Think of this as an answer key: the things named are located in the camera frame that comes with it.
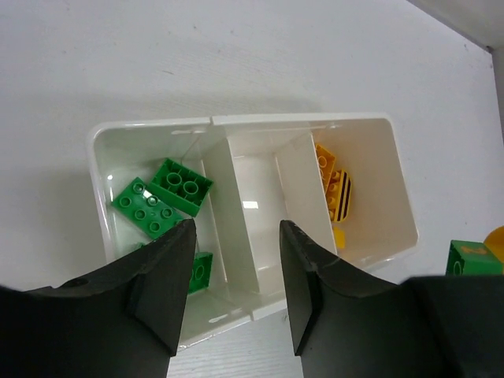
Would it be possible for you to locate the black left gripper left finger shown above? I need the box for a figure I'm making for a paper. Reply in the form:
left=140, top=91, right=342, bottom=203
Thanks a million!
left=1, top=220, right=196, bottom=377

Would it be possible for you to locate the yellow striped duplo brick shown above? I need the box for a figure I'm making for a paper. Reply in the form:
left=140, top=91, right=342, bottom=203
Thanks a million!
left=326, top=169, right=353, bottom=223

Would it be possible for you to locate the small green duplo plate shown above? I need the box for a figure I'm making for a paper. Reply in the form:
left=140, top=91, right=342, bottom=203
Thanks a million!
left=187, top=252, right=213, bottom=295

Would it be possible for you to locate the yellow long duplo brick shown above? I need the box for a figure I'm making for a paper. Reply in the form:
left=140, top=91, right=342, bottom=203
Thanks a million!
left=315, top=143, right=336, bottom=192

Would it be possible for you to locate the small yellow duplo piece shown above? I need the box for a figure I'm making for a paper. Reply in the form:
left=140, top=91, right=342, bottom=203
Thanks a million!
left=332, top=225, right=346, bottom=250

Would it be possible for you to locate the green square duplo brick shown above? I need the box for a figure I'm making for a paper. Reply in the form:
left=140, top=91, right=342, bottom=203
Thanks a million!
left=149, top=158, right=213, bottom=217

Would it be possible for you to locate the yellow round duplo piece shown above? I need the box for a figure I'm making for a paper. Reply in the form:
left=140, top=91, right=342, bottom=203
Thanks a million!
left=484, top=226, right=504, bottom=263

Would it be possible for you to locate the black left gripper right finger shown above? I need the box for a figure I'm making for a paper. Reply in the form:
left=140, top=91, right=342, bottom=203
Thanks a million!
left=280, top=220, right=503, bottom=377

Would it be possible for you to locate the green duplo base plate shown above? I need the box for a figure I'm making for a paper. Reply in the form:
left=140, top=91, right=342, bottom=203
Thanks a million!
left=112, top=177, right=183, bottom=240

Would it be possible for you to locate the white divided plastic tray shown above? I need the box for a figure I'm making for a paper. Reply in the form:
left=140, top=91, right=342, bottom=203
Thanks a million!
left=86, top=113, right=418, bottom=349

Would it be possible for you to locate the green printed duplo brick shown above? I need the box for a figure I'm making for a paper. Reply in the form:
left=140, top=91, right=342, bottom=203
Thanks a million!
left=446, top=240, right=503, bottom=276

